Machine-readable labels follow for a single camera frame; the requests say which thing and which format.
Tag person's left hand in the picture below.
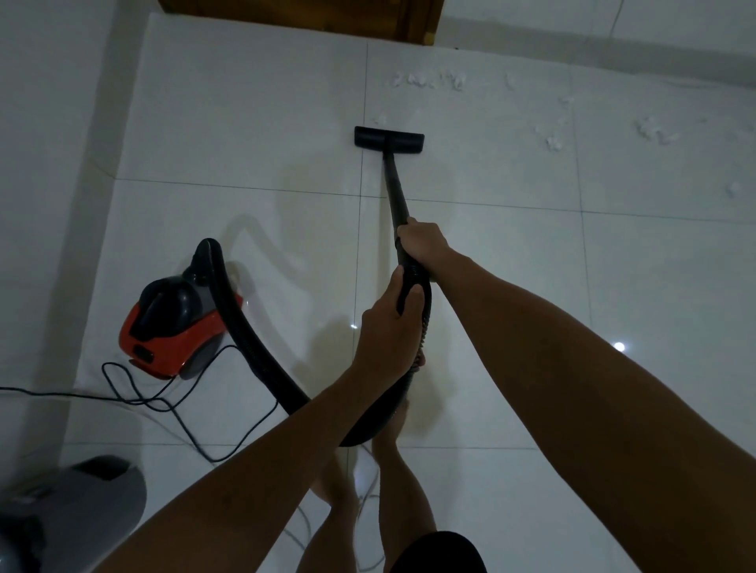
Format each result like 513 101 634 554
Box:
352 265 426 386

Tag person's right hand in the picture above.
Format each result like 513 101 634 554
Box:
395 216 454 282

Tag red and black vacuum cleaner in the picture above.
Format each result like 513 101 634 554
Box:
117 125 433 448

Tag person's left forearm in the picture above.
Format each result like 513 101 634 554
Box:
94 365 385 573

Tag person's right forearm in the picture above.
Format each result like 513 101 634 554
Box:
431 250 756 573

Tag person's right leg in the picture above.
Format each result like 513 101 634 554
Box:
372 400 439 571

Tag person's leg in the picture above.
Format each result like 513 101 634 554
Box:
295 451 361 573
372 400 439 571

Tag person's left leg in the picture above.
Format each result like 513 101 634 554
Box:
295 451 361 573

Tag black shorts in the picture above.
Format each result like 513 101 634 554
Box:
389 530 489 573

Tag scattered white paper scraps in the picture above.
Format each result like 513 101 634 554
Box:
372 69 743 200

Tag brown wooden door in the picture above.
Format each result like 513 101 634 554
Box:
157 0 445 46

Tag grey round appliance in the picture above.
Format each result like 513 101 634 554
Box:
0 454 147 573

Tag thin white coiled cable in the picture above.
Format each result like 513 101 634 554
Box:
282 442 386 573

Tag black power cord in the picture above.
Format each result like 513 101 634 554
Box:
0 345 280 465

